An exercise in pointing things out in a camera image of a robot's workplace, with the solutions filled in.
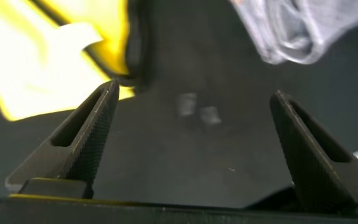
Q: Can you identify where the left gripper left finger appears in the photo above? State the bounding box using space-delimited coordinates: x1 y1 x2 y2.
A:
5 79 121 200

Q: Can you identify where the grey towel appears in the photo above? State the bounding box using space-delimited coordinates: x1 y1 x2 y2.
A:
228 0 358 66

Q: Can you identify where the yellow microfiber towel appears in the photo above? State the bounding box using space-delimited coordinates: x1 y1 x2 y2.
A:
0 0 151 122

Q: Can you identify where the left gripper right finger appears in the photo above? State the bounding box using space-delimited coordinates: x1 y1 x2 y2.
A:
269 90 358 216

